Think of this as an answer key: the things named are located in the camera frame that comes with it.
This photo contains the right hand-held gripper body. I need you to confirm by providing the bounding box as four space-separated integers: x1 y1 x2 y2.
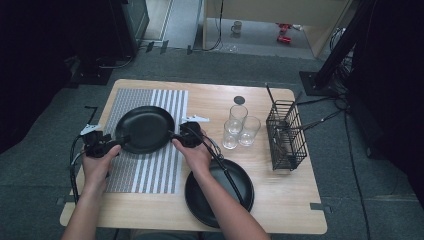
179 114 211 149

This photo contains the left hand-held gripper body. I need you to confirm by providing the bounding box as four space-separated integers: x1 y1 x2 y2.
79 123 114 159

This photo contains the metal utensil handle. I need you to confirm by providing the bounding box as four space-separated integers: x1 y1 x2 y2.
271 128 285 158

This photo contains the black wire cutlery basket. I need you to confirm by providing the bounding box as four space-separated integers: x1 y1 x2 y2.
265 99 309 172

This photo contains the person's right hand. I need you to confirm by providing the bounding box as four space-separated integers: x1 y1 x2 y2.
170 138 213 178

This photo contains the person's left hand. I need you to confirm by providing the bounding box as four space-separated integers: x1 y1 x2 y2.
81 144 122 192

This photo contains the clear drinking glass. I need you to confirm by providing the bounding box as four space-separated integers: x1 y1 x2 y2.
228 104 249 129
238 115 262 148
222 119 244 150

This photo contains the grey white striped placemat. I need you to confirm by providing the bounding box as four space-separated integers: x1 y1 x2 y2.
105 88 189 195

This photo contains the black curtain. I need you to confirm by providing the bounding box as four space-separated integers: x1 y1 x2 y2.
349 0 424 201
0 0 114 154

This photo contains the dark cabinet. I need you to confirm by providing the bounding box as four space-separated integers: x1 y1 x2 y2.
109 0 150 59

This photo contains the silver table knife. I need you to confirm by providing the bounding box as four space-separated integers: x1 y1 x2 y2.
278 109 343 132

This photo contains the black metal stand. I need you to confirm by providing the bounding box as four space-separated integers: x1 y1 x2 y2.
298 0 378 98

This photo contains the left hand-held gripper cable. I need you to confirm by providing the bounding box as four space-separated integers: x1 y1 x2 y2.
68 133 89 205

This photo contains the hand-held gripper cable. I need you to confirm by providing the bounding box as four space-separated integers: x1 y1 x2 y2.
189 126 248 206
68 133 89 205

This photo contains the right hand-held gripper cable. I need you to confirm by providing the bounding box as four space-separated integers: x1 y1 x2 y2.
189 126 248 206

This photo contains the grey table bracket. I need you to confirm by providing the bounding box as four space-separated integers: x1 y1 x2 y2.
55 196 81 206
309 202 333 214

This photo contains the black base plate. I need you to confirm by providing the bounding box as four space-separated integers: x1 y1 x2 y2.
68 55 114 86

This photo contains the black desk cable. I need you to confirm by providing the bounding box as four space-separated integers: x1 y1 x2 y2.
203 0 224 53

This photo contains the black floor cable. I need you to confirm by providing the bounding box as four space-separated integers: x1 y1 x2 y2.
343 109 371 240

